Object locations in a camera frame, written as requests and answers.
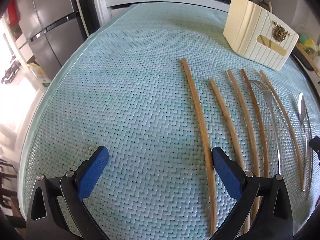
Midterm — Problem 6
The wooden chopstick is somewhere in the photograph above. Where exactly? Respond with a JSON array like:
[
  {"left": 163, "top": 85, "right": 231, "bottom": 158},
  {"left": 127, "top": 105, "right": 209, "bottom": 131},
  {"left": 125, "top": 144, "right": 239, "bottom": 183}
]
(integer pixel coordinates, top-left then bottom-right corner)
[
  {"left": 181, "top": 58, "right": 217, "bottom": 236},
  {"left": 259, "top": 70, "right": 304, "bottom": 190},
  {"left": 240, "top": 69, "right": 270, "bottom": 178},
  {"left": 209, "top": 78, "right": 251, "bottom": 234},
  {"left": 227, "top": 69, "right": 261, "bottom": 221}
]

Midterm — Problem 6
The stainless steel spoon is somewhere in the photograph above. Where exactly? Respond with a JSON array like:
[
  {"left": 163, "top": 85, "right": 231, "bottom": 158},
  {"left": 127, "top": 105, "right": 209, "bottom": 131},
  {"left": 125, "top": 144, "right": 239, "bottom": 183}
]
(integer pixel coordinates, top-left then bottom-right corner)
[{"left": 297, "top": 92, "right": 308, "bottom": 192}]

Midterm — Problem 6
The stainless steel fork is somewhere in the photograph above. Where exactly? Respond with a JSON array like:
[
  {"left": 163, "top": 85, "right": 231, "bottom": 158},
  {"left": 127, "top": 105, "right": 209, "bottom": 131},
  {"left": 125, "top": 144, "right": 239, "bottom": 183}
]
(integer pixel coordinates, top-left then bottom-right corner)
[{"left": 250, "top": 80, "right": 283, "bottom": 176}]

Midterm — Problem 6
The wooden cutting board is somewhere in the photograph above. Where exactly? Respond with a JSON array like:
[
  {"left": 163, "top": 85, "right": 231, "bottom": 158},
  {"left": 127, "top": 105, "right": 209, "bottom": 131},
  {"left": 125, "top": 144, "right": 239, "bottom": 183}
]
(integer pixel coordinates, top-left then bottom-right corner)
[{"left": 295, "top": 43, "right": 319, "bottom": 76}]

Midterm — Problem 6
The yellow green plastic bag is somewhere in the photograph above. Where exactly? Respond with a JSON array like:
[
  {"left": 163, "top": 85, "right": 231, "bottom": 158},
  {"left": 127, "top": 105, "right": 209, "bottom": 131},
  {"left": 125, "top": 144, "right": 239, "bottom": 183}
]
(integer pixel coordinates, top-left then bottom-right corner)
[{"left": 298, "top": 34, "right": 319, "bottom": 60}]

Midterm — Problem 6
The cream ribbed utensil holder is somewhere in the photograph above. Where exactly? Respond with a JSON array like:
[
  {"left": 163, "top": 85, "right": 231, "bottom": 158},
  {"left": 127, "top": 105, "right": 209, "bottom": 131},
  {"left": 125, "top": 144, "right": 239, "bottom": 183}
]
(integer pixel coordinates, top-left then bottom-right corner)
[{"left": 223, "top": 0, "right": 299, "bottom": 71}]

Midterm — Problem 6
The light blue woven table mat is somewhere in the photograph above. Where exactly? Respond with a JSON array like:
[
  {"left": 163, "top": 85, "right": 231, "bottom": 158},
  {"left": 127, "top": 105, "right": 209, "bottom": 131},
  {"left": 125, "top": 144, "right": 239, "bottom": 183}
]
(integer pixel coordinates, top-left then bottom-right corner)
[{"left": 18, "top": 3, "right": 319, "bottom": 239}]

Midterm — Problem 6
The grey double door refrigerator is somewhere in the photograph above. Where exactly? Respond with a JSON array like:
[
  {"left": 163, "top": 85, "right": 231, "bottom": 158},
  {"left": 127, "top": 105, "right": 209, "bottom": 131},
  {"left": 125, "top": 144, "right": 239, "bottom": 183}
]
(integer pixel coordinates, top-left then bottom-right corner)
[{"left": 15, "top": 0, "right": 87, "bottom": 80}]

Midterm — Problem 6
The red hanging item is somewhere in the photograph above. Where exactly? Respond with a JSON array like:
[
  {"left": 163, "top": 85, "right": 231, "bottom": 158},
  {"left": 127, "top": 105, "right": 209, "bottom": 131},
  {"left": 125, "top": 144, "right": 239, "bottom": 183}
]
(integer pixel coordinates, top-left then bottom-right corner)
[{"left": 7, "top": 0, "right": 18, "bottom": 27}]

